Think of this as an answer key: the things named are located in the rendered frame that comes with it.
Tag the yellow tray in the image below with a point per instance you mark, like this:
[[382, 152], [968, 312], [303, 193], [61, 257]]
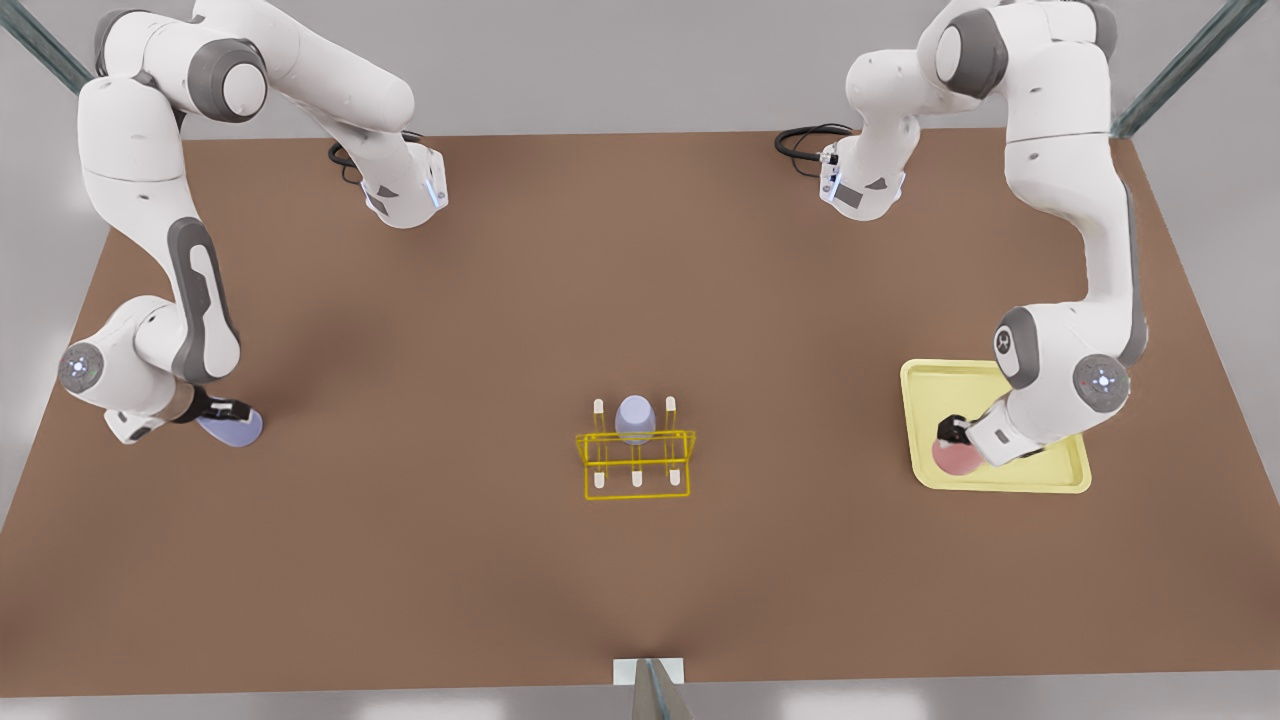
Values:
[[1060, 465]]

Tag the pink cup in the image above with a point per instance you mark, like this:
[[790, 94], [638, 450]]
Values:
[[955, 458]]

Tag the lavender cup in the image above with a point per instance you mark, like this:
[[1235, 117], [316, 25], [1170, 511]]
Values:
[[635, 418], [236, 429]]

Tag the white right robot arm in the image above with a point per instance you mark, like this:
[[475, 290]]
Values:
[[135, 170]]

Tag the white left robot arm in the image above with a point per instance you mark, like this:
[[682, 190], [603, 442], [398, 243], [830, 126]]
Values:
[[1065, 150]]

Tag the silver frame post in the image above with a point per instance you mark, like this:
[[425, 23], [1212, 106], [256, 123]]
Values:
[[45, 45], [1185, 65], [655, 692]]

